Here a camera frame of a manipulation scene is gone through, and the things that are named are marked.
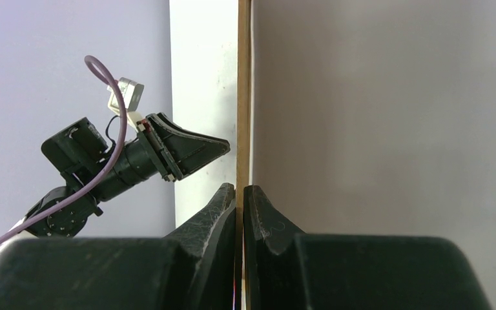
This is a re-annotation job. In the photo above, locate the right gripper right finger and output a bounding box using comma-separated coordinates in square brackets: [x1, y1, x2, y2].
[243, 185, 304, 309]

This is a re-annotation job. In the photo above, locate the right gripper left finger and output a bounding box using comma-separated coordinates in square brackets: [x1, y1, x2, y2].
[164, 183, 236, 309]

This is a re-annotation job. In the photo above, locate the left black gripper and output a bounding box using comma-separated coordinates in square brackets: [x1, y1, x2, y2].
[98, 112, 231, 202]

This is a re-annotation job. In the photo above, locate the brown backing board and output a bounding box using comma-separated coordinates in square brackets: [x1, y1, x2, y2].
[234, 0, 252, 309]

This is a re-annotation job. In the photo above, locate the photo print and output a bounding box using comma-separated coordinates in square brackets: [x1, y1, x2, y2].
[253, 1, 496, 309]

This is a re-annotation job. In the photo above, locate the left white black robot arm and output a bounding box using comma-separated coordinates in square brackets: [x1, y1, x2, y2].
[0, 113, 230, 258]

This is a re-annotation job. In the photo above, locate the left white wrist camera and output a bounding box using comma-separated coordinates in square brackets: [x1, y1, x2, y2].
[107, 77, 145, 131]

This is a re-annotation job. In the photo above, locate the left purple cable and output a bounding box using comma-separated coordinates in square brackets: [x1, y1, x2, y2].
[0, 54, 129, 262]

